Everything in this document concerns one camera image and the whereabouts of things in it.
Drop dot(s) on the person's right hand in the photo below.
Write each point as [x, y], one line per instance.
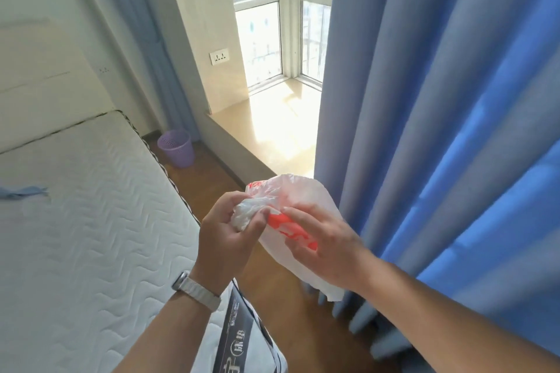
[339, 254]

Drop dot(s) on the person's left hand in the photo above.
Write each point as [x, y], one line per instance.
[218, 241]

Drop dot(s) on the person's right thumb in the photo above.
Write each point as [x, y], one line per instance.
[302, 248]

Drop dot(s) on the person's left thumb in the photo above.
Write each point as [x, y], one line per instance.
[254, 226]

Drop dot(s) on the white red-printed plastic bag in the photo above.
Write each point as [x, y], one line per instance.
[302, 191]

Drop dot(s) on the person's left forearm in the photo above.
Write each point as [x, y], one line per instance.
[170, 337]

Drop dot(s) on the person's right forearm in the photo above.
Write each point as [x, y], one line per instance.
[437, 320]

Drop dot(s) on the silver wristwatch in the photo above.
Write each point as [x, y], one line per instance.
[197, 290]

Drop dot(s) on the beige stone window sill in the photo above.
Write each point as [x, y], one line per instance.
[271, 128]

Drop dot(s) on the purple plastic wastebasket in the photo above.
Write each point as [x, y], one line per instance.
[177, 149]

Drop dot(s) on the dark mattress label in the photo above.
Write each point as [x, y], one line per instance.
[238, 337]

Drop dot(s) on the white quilted mattress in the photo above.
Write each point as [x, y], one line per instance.
[96, 228]

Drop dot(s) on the wide blue curtain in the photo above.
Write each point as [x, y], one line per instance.
[437, 101]

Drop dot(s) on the white framed window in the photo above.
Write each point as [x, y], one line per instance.
[267, 14]

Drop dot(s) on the narrow blue curtain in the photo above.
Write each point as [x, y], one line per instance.
[148, 36]

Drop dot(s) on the blue fabric strip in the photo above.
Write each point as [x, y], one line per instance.
[24, 192]

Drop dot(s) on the cream bed headboard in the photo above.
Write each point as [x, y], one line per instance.
[43, 84]

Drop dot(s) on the white wall socket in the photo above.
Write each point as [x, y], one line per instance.
[219, 56]

